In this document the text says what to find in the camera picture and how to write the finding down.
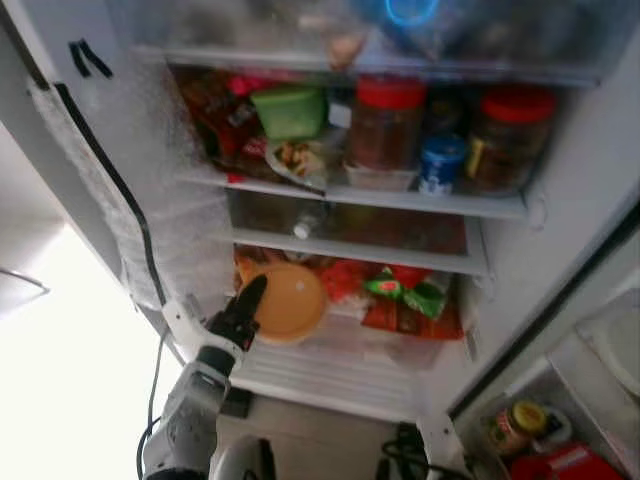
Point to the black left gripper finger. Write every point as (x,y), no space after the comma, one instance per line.
(252,295)

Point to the round orange plate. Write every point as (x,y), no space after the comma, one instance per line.
(292,300)

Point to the clear fridge drawer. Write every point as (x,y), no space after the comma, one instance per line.
(400,225)

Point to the black fridge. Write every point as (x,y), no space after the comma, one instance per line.
(560,250)

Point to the small black block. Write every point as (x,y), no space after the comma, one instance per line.
(236,402)

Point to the white-capped bottle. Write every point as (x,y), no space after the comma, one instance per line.
(305,226)

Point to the orange-red snack packet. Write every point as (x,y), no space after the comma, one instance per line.
(345,280)

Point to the yellow-lidded jar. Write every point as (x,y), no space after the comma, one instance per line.
(518,425)

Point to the grey robot leg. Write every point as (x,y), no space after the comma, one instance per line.
(240,460)

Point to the nut snack packet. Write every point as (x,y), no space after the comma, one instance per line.
(300,158)

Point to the green and red packet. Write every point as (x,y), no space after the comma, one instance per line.
(410,290)

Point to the bubble wrap sheet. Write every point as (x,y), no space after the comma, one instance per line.
(150,170)

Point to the red carton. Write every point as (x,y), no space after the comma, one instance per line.
(565,465)

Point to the shallow white box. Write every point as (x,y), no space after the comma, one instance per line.
(380,178)

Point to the dark red snack packet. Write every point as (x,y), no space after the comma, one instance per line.
(215,115)

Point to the green plastic container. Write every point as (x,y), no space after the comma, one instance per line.
(290,110)

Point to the white lidded bowl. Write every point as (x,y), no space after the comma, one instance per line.
(620,350)

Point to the red-lidded glass jar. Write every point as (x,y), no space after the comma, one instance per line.
(388,125)
(512,140)

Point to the blue and white cup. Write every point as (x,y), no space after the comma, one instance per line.
(440,160)

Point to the small beige pouch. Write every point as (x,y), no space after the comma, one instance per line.
(345,48)

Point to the black tape strip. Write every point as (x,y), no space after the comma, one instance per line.
(97,58)
(76,58)

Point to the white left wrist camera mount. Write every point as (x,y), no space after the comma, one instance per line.
(180,320)

